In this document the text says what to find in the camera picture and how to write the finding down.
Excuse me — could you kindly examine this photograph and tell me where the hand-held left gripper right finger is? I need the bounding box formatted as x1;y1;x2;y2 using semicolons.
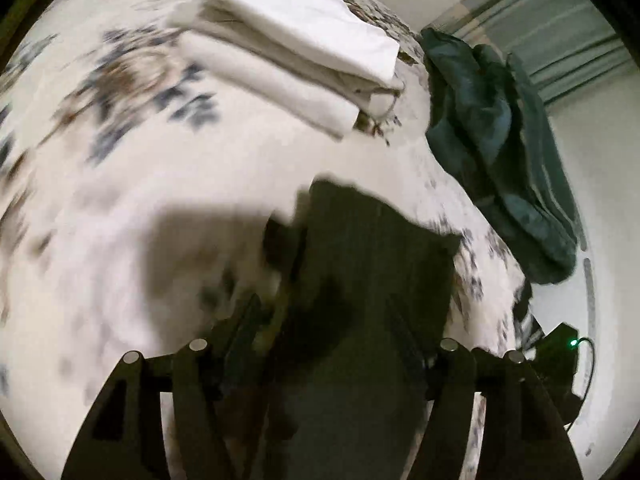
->
400;310;584;480

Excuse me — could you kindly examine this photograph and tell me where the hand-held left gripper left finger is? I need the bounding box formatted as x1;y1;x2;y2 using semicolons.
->
60;294;281;480

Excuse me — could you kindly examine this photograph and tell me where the dark striped sweater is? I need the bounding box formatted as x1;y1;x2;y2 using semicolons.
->
262;177;463;480

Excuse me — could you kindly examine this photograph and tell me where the folded black grey striped garment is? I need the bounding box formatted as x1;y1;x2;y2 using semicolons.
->
514;280;547;356

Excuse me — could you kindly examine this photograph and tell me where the white headboard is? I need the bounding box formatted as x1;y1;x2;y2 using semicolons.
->
542;95;632;461

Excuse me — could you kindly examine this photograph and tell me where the bed with floral cover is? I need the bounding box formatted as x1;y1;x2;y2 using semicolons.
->
0;0;543;480

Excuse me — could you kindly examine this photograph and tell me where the dark green blanket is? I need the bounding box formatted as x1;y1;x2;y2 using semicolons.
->
419;27;579;284

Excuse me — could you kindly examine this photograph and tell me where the folded beige garment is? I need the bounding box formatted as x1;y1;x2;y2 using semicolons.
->
169;4;407;118

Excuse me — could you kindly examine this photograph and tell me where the folded cream garment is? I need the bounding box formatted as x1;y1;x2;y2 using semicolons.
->
176;32;362;139

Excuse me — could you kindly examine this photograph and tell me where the wide green curtain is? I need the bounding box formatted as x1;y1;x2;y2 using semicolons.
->
440;0;627;107

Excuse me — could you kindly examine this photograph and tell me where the folded white shirt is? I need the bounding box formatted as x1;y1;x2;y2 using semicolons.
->
199;0;402;87

